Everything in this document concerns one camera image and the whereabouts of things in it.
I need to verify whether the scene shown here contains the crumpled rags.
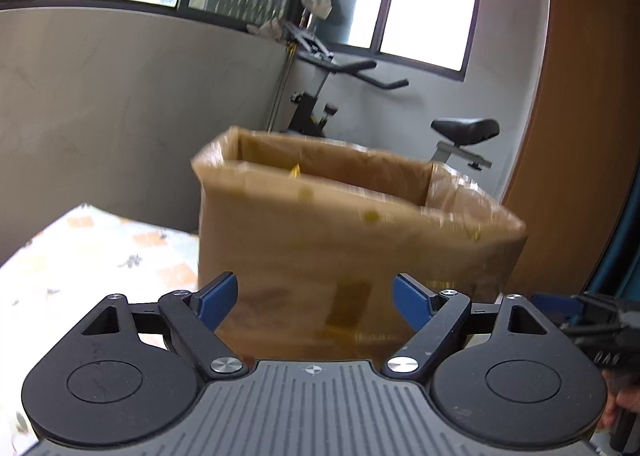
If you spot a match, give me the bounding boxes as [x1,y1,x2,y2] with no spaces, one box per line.
[245,18,290,43]

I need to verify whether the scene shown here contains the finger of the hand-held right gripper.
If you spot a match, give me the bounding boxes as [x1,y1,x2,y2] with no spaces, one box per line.
[531,292,587,333]

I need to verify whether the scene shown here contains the black exercise bike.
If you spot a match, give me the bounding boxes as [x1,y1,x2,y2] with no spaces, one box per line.
[287,21,501,172]

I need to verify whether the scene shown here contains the person's right hand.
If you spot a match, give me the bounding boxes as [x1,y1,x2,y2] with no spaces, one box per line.
[602,388,637,429]

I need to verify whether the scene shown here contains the white cloth bundle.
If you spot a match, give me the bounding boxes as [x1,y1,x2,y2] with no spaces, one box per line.
[301,0,334,21]

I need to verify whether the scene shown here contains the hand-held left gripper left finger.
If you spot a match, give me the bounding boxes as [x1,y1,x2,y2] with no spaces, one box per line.
[81,272,249,380]

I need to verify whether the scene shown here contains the thin metal pole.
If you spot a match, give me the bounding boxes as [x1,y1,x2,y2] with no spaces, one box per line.
[267,42,294,133]

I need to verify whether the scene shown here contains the brown cardboard box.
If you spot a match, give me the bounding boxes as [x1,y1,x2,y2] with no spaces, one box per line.
[191,125,529,363]

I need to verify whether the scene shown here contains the wooden wardrobe panel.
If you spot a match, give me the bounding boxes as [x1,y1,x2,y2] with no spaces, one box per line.
[500,0,640,297]

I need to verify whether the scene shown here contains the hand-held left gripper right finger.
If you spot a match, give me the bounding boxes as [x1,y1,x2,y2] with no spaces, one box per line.
[383,272,557,383]

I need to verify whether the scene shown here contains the floral checked tablecloth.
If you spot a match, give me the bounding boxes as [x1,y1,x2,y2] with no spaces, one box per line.
[0,203,202,456]

